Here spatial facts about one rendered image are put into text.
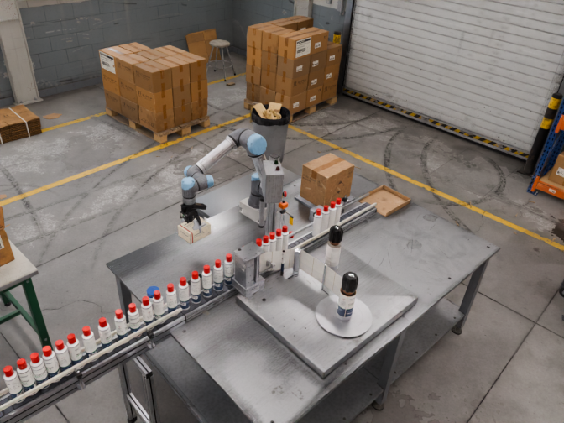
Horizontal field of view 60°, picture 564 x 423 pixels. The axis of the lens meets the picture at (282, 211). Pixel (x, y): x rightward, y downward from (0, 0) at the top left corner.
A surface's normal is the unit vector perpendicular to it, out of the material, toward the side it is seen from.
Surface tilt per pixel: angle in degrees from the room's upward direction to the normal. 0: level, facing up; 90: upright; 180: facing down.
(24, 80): 90
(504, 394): 0
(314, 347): 0
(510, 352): 0
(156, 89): 88
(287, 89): 90
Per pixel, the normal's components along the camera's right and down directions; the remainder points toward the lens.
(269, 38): -0.64, 0.39
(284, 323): 0.06, -0.82
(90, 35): 0.73, 0.42
